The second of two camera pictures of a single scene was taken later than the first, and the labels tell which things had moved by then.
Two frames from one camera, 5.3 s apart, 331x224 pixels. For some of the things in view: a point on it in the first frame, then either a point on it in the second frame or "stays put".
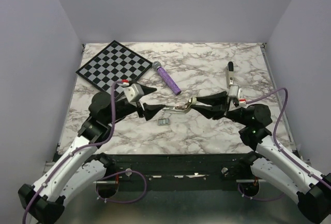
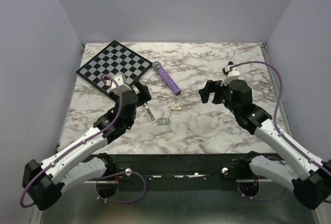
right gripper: (220, 104) -> (211, 87)
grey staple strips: (163, 121) stays put
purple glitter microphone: (157, 64) stays put
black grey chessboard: (115, 62) stays put
